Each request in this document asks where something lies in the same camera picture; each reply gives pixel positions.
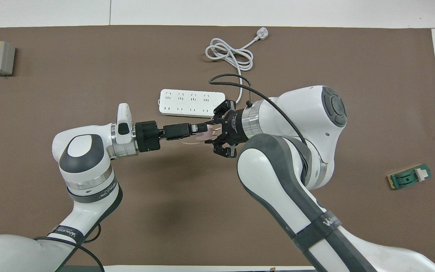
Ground pink charger adapter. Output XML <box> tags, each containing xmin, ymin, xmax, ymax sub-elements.
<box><xmin>199</xmin><ymin>125</ymin><xmax>220</xmax><ymax>142</ymax></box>

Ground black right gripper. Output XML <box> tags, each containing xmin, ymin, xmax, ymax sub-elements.
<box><xmin>207</xmin><ymin>99</ymin><xmax>247</xmax><ymax>158</ymax></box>

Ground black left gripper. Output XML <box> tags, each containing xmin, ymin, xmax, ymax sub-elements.
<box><xmin>134</xmin><ymin>120</ymin><xmax>213</xmax><ymax>153</ymax></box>

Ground white power strip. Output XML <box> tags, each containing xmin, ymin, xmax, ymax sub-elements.
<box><xmin>159</xmin><ymin>89</ymin><xmax>226</xmax><ymax>117</ymax></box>

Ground white power strip cord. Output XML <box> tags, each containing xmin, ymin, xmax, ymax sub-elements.
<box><xmin>205</xmin><ymin>27</ymin><xmax>270</xmax><ymax>102</ymax></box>

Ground brown table mat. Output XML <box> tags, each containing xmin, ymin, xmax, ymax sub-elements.
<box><xmin>0</xmin><ymin>25</ymin><xmax>435</xmax><ymax>267</ymax></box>

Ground green knife switch block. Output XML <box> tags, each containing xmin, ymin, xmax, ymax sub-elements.
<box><xmin>387</xmin><ymin>164</ymin><xmax>432</xmax><ymax>190</ymax></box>

